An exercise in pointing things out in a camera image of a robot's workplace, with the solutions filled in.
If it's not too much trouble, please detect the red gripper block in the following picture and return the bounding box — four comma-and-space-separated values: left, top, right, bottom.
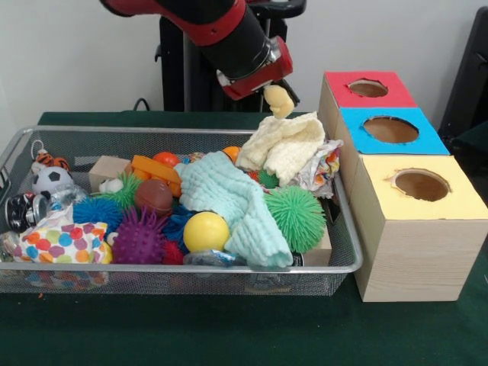
220, 36, 301, 104

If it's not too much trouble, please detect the yellow plush duck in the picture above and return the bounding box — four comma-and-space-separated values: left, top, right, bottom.
264, 84, 297, 120

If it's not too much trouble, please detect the cream waffle cloth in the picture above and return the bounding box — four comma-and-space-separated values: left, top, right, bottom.
236, 111, 327, 186

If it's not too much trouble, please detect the mint green waffle cloth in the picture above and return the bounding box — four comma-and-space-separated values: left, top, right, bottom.
174, 151, 294, 268

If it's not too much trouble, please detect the multicoloured patterned cloth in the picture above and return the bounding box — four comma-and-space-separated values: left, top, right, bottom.
13, 205, 110, 265

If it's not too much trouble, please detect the clear mesh bin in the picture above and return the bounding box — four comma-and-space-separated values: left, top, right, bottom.
0, 124, 364, 295

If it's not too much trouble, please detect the wooden box with three holes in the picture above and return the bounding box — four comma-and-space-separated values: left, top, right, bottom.
316, 70, 488, 303

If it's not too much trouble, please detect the plain green spiky ball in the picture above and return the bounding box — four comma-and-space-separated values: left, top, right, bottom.
264, 185, 328, 253

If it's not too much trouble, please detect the smooth yellow ball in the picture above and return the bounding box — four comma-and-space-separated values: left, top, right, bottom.
183, 211, 231, 253

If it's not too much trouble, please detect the brown toy football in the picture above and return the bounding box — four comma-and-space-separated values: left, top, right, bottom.
133, 178, 175, 217

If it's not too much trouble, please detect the black upright panel stand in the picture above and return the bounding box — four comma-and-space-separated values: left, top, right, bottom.
438, 5, 488, 180

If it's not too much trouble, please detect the purple spiky toy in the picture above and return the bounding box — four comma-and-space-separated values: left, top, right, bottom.
112, 207, 169, 265

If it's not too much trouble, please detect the plain blue spiky ball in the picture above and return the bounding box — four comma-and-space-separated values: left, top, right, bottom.
72, 197, 125, 233

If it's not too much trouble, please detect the dark green tablecloth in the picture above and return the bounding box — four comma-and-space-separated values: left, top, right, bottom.
0, 110, 488, 366

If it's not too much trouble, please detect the tiger plush toy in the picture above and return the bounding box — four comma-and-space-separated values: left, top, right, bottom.
30, 149, 72, 175

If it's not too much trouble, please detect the small soccer ball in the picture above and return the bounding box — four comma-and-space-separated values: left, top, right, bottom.
31, 166, 74, 199

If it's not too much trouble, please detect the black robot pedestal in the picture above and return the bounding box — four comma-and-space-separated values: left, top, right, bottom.
154, 0, 308, 113

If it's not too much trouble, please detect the black looped cable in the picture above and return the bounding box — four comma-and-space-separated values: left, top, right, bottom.
131, 98, 165, 112

